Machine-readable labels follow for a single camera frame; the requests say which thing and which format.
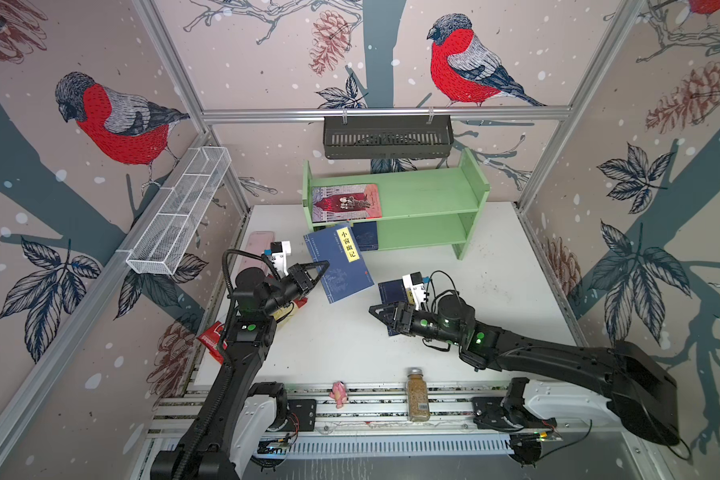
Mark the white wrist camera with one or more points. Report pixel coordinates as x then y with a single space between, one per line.
416 290
278 254

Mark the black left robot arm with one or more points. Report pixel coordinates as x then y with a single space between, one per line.
238 410

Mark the aluminium rail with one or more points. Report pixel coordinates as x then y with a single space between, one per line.
368 411

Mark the blue book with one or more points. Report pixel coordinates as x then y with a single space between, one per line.
347 273
366 235
393 291

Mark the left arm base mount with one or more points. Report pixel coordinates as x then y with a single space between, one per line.
290 414

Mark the white wire mesh basket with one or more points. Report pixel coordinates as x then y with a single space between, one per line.
169 233

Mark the pink case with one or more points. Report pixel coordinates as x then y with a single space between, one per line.
258 242

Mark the spice jar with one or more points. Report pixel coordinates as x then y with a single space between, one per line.
417 396

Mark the green wooden shelf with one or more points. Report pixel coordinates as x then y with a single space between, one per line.
421 208

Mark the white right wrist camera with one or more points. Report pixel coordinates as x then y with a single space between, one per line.
416 290

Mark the pink small toy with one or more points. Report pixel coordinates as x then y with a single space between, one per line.
339 394

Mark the black hanging basket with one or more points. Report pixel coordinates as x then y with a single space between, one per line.
387 137

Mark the red snack bag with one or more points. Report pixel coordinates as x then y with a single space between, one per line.
211 336

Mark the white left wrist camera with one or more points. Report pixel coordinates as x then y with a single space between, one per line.
278 254

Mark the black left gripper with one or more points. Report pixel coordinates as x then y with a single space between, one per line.
300 279

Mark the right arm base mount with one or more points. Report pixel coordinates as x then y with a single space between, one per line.
508 414

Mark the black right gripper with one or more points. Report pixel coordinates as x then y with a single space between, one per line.
403 322

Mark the pink Hamlet book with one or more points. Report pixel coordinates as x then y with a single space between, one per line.
344 203

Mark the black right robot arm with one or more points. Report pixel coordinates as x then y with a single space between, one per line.
641 394

